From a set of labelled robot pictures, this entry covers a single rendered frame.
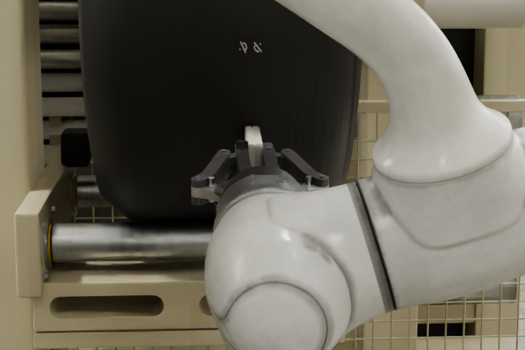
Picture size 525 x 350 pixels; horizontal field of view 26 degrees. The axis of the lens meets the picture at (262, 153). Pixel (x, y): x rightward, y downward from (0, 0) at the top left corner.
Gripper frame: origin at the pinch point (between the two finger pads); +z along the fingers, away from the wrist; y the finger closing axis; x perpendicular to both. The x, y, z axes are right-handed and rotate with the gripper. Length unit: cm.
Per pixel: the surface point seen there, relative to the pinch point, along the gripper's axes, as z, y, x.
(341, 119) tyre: 5.8, -9.7, -1.4
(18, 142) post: 20.2, 27.1, 5.4
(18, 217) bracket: 8.1, 25.5, 10.4
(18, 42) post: 21.7, 26.7, -6.5
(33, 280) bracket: 7.2, 24.0, 17.6
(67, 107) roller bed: 59, 26, 12
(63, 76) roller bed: 61, 26, 7
